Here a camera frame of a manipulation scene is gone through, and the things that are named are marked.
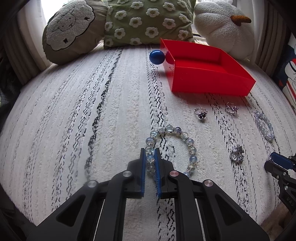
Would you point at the white pumpkin cushion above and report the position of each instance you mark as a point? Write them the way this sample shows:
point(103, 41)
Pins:
point(226, 27)

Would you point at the grey curtain left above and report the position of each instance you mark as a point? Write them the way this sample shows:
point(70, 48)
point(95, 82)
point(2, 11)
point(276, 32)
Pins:
point(23, 41)

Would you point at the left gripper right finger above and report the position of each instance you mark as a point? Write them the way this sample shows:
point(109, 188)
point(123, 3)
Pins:
point(203, 211)

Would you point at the grey curtain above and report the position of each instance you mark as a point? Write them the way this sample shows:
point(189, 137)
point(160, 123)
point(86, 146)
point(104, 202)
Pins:
point(269, 36)
point(23, 41)

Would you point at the round sheep cushion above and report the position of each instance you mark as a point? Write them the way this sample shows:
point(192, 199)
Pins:
point(74, 30)

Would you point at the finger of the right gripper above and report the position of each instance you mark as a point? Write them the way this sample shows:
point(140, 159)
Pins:
point(288, 163)
point(279, 173)

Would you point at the green flower pillow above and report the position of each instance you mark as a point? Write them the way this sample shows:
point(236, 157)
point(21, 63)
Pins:
point(146, 22)

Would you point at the white black striped blanket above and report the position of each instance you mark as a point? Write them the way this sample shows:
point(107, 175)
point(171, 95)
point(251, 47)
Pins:
point(87, 119)

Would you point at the silver ring dark stone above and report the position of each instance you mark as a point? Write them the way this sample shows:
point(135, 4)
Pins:
point(201, 113)

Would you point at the grey curtain right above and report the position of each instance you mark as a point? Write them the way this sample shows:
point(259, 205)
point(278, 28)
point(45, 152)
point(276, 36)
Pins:
point(269, 36)

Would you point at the red plastic tray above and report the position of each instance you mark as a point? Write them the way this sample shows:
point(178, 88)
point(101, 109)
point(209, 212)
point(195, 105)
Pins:
point(196, 68)

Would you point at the silver ring blue crystal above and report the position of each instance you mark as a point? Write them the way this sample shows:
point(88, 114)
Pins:
point(237, 154)

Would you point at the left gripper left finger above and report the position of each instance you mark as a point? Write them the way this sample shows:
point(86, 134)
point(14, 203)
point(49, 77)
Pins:
point(97, 210)

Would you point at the blue ball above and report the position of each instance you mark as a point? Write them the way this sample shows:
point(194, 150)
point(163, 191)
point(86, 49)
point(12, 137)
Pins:
point(157, 57)

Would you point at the astronaut print pillow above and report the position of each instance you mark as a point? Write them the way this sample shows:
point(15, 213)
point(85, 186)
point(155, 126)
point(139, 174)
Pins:
point(286, 74)

